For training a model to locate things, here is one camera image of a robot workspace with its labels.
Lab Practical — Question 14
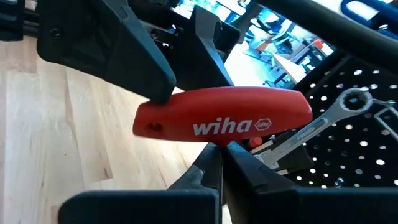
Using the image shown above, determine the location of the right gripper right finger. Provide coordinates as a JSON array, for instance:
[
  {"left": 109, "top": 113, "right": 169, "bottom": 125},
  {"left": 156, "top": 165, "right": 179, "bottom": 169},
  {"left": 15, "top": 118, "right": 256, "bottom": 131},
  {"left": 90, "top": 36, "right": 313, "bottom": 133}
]
[{"left": 222, "top": 141, "right": 299, "bottom": 224}]

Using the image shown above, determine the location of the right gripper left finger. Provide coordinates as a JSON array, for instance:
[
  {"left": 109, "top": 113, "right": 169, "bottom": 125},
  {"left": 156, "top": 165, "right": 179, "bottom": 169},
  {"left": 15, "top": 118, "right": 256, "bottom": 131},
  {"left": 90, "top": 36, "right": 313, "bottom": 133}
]
[{"left": 167, "top": 142, "right": 223, "bottom": 224}]

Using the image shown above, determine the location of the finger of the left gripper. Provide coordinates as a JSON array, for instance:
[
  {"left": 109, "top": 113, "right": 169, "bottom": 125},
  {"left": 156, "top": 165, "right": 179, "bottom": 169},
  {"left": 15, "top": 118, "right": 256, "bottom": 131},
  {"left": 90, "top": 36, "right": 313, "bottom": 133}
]
[
  {"left": 36, "top": 0, "right": 177, "bottom": 105},
  {"left": 169, "top": 5, "right": 242, "bottom": 88}
]

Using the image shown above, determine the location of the black-handled screwdriver red cap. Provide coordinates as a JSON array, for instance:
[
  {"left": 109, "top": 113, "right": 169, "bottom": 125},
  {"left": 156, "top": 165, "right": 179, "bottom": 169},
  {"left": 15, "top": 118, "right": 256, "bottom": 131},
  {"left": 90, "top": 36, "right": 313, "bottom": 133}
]
[{"left": 248, "top": 136, "right": 264, "bottom": 149}]

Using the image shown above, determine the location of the small red-handled tool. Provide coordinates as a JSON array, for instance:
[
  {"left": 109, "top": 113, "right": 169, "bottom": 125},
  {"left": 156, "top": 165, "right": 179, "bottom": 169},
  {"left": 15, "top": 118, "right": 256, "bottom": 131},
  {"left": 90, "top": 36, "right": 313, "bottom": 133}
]
[{"left": 132, "top": 86, "right": 313, "bottom": 147}]

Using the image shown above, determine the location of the large silver combination wrench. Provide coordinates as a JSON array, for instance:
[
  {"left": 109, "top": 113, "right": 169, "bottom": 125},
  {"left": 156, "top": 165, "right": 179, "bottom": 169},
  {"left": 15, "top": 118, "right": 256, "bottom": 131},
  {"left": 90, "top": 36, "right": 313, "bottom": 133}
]
[{"left": 257, "top": 87, "right": 374, "bottom": 170}]

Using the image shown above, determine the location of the blue-handled hex key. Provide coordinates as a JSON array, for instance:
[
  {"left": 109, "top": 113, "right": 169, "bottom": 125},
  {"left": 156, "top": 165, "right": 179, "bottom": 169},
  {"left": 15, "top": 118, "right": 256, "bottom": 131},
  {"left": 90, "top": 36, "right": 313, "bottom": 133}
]
[{"left": 340, "top": 0, "right": 398, "bottom": 40}]

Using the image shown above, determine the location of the light wooden desk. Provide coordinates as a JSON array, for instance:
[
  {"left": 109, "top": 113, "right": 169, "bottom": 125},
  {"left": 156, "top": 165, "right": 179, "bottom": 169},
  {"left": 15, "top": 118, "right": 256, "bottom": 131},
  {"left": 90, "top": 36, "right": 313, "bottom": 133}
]
[{"left": 223, "top": 40, "right": 308, "bottom": 90}]

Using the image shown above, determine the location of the black metal pegboard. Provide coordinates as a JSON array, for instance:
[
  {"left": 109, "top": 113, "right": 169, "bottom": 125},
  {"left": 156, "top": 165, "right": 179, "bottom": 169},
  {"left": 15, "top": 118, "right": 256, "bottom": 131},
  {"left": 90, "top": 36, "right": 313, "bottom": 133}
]
[{"left": 284, "top": 52, "right": 398, "bottom": 189}]

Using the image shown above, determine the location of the black aluminium rig frame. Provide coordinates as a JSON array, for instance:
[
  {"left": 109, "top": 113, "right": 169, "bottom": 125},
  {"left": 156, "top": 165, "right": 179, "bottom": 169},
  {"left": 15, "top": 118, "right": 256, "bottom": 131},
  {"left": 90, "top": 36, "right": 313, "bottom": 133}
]
[{"left": 0, "top": 0, "right": 40, "bottom": 43}]

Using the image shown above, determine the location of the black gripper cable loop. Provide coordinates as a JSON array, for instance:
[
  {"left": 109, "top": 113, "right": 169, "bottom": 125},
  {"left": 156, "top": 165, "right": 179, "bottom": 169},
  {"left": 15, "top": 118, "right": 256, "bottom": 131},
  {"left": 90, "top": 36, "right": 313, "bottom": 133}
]
[{"left": 254, "top": 0, "right": 398, "bottom": 75}]

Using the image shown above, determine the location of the silver rectangular bracket hook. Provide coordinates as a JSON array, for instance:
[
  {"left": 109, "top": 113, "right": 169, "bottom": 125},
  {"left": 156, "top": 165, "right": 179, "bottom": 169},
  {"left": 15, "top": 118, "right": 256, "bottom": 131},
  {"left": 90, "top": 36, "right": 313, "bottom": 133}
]
[{"left": 372, "top": 98, "right": 398, "bottom": 142}]

